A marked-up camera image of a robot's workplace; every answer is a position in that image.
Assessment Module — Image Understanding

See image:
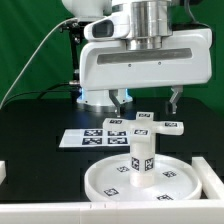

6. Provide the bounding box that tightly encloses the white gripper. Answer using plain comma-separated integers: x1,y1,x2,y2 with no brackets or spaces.
80,28,212,117

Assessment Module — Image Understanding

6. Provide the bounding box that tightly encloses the white round table top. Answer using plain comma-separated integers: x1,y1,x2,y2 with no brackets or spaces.
84,154,202,202

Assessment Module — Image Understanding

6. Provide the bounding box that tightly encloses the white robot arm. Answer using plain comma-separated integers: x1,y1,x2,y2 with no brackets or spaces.
61,0,212,113

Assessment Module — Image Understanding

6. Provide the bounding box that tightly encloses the white marker sheet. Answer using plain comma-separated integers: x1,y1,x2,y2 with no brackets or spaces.
59,129,129,148

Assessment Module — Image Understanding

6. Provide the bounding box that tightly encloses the white L-shaped fence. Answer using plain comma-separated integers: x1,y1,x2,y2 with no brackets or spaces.
0,157,224,224

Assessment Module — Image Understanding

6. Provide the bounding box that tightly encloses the white block at left edge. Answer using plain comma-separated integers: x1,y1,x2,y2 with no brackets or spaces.
0,161,6,185

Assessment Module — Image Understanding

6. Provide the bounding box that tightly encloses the black camera on stand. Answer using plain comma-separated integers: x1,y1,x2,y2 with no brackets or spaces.
59,18,86,102

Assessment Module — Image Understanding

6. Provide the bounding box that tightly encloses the black cable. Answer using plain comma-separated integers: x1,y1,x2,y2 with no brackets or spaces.
0,82,81,107

